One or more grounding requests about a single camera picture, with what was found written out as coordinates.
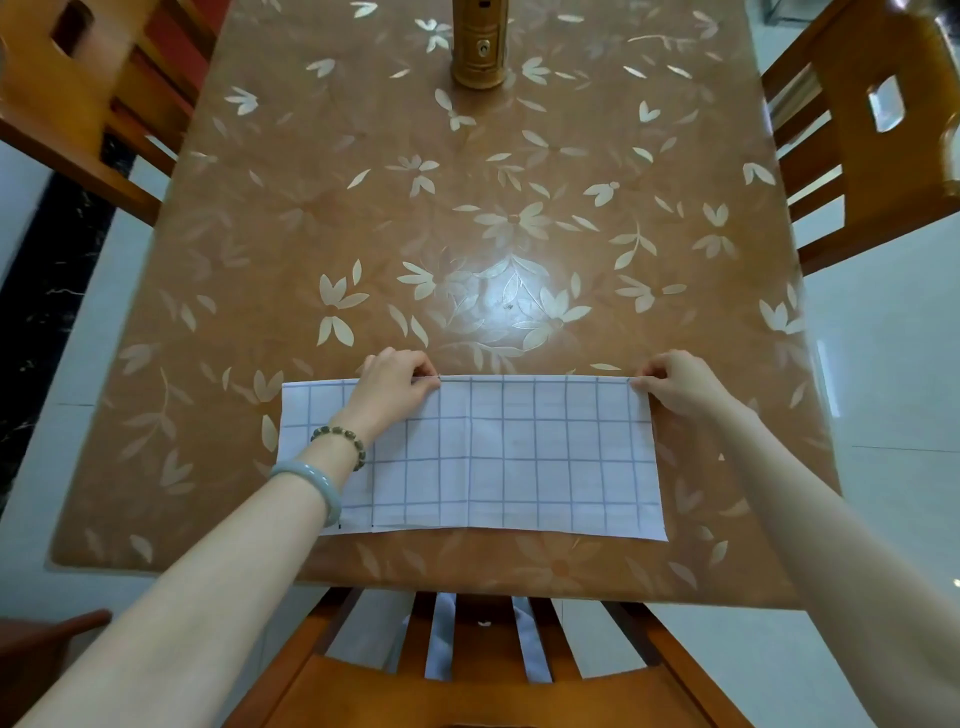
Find person's right forearm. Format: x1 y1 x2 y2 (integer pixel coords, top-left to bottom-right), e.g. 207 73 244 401
704 395 960 728

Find floral brown table cover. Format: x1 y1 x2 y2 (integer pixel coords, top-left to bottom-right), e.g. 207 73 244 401
48 0 841 609

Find person's left forearm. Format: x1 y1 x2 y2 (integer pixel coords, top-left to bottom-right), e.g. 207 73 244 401
14 419 369 728

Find pale green jade bangle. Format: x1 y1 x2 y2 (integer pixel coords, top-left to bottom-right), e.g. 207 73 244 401
268 458 343 529

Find person's left hand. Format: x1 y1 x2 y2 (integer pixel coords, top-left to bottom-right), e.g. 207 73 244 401
333 346 442 448

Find wooden dining table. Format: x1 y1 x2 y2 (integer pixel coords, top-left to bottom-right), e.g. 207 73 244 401
48 0 841 610

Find large grid cloth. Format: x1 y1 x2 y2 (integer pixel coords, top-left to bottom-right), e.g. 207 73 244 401
275 373 669 543

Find red floor mat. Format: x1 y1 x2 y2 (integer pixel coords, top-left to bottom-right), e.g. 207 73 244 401
146 0 230 99

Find person's grey trousers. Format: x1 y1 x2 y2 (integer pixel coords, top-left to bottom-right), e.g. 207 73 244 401
423 592 556 685

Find gold lantern lamp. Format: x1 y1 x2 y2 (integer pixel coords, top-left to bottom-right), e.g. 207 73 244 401
449 0 511 91

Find wooden dining chair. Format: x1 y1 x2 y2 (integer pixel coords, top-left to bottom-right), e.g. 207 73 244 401
761 0 960 277
224 584 755 728
0 0 226 226

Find beaded bracelet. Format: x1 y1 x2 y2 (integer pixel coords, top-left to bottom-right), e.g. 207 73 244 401
309 425 367 472

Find person's right hand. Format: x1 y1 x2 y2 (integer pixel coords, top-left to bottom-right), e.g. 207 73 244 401
629 349 741 425

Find brown wooden nightstand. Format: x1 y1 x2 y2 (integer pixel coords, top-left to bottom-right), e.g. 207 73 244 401
0 608 114 728

